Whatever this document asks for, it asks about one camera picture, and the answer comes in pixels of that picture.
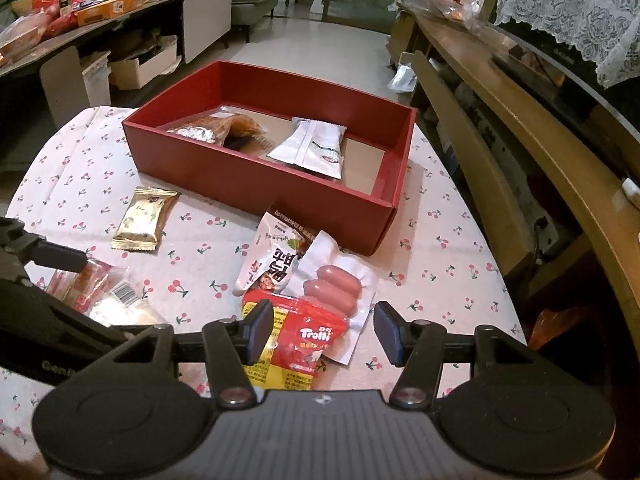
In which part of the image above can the clear sausage packet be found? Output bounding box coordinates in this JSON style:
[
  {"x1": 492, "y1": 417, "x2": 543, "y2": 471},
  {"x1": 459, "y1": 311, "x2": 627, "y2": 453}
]
[{"x1": 287, "y1": 230, "x2": 378, "y2": 366}]

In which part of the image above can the grey sofa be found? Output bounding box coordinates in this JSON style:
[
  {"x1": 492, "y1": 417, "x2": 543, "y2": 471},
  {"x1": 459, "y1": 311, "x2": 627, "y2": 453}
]
[{"x1": 227, "y1": 0, "x2": 282, "y2": 45}]

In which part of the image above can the clear bread packet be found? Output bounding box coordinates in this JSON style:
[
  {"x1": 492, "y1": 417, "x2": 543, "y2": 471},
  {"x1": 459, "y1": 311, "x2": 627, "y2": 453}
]
[{"x1": 45, "y1": 257, "x2": 168, "y2": 328}]

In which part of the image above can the white foil packet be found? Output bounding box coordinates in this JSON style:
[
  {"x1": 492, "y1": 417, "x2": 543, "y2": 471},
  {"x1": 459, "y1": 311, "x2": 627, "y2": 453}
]
[{"x1": 265, "y1": 116, "x2": 348, "y2": 181}]

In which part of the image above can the orange cardboard box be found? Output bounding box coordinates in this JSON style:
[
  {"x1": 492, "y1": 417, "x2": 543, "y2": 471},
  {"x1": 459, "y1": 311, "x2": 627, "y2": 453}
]
[{"x1": 75, "y1": 0, "x2": 146, "y2": 28}]

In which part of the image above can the red yellow gummy packet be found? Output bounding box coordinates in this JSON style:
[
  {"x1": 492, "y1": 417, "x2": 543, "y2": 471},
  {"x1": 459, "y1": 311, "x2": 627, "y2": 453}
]
[{"x1": 241, "y1": 287, "x2": 349, "y2": 391}]

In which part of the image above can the crumpled clear plastic bag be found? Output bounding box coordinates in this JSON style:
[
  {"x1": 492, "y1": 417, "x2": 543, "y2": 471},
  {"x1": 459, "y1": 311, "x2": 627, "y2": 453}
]
[{"x1": 387, "y1": 52, "x2": 418, "y2": 93}]

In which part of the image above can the red cardboard box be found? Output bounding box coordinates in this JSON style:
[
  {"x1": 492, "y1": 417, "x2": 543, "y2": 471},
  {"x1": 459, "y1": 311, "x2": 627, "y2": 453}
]
[{"x1": 122, "y1": 59, "x2": 418, "y2": 257}]

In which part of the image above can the white cardboard box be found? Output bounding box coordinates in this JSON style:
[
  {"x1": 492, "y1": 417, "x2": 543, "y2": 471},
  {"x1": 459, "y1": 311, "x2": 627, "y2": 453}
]
[{"x1": 109, "y1": 35, "x2": 182, "y2": 91}]

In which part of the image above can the white plastic bin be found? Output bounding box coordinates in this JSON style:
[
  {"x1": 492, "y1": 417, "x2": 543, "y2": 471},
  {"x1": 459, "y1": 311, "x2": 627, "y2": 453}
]
[{"x1": 82, "y1": 50, "x2": 112, "y2": 106}]

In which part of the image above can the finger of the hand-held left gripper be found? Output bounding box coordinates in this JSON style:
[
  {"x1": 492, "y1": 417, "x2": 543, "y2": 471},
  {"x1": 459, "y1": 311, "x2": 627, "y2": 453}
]
[{"x1": 0, "y1": 217, "x2": 88, "y2": 281}]

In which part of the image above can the red food bag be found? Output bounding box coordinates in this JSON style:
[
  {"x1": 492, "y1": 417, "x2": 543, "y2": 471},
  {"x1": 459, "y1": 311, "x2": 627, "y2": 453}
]
[{"x1": 0, "y1": 10, "x2": 78, "y2": 61}]

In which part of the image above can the wooden television cabinet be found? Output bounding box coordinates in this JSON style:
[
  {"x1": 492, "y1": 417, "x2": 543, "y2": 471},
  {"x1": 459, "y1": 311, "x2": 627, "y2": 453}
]
[{"x1": 387, "y1": 0, "x2": 640, "y2": 376}]

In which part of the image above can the white lace cloth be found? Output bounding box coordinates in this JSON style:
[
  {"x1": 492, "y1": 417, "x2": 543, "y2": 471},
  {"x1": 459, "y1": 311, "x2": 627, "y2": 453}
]
[{"x1": 494, "y1": 0, "x2": 640, "y2": 90}]

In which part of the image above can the brown snack packet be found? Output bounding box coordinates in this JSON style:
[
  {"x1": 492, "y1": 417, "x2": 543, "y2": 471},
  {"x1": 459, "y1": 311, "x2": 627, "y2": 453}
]
[{"x1": 166, "y1": 112, "x2": 264, "y2": 152}]

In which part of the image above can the gold snack packet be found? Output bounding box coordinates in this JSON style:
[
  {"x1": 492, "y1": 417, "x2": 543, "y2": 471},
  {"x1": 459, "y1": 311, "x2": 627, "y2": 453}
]
[{"x1": 111, "y1": 186, "x2": 182, "y2": 252}]

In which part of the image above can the cherry print tablecloth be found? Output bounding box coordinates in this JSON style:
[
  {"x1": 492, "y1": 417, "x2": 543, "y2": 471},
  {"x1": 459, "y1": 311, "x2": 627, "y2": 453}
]
[{"x1": 0, "y1": 105, "x2": 528, "y2": 461}]

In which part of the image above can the black television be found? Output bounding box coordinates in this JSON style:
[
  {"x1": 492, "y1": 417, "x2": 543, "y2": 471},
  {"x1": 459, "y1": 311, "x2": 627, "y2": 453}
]
[{"x1": 492, "y1": 0, "x2": 640, "y2": 126}]

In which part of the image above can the white packet with meat print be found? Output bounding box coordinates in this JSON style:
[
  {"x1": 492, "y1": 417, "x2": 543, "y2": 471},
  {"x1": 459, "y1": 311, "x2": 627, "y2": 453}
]
[{"x1": 234, "y1": 204, "x2": 321, "y2": 297}]

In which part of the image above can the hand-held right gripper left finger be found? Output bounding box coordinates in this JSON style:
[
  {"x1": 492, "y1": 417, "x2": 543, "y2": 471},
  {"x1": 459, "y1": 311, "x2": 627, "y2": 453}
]
[{"x1": 62, "y1": 300, "x2": 275, "y2": 407}]

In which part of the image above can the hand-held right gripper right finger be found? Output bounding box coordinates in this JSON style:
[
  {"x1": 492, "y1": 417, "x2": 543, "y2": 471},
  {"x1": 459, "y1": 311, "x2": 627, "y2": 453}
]
[{"x1": 374, "y1": 301, "x2": 556, "y2": 409}]

